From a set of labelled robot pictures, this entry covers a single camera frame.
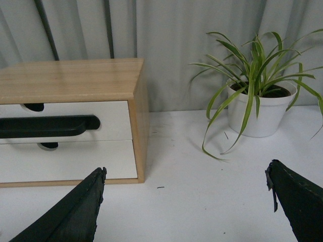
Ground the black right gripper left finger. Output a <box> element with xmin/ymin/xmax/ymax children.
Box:
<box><xmin>11</xmin><ymin>167</ymin><xmax>106</xmax><ymax>241</ymax></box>

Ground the white plant pot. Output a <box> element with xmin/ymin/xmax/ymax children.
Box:
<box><xmin>228</xmin><ymin>81</ymin><xmax>297</xmax><ymax>138</ymax></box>

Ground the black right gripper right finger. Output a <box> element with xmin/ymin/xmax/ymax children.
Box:
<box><xmin>265</xmin><ymin>159</ymin><xmax>322</xmax><ymax>241</ymax></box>

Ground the grey curtain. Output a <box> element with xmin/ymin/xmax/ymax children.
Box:
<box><xmin>1</xmin><ymin>1</ymin><xmax>322</xmax><ymax>111</ymax></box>

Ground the wooden drawer cabinet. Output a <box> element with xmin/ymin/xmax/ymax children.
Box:
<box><xmin>1</xmin><ymin>58</ymin><xmax>149</xmax><ymax>188</ymax></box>

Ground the green spider plant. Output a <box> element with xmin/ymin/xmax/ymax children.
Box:
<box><xmin>188</xmin><ymin>29</ymin><xmax>323</xmax><ymax>161</ymax></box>

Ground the black drawer handle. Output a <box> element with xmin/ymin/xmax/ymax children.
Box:
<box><xmin>1</xmin><ymin>115</ymin><xmax>101</xmax><ymax>139</ymax></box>

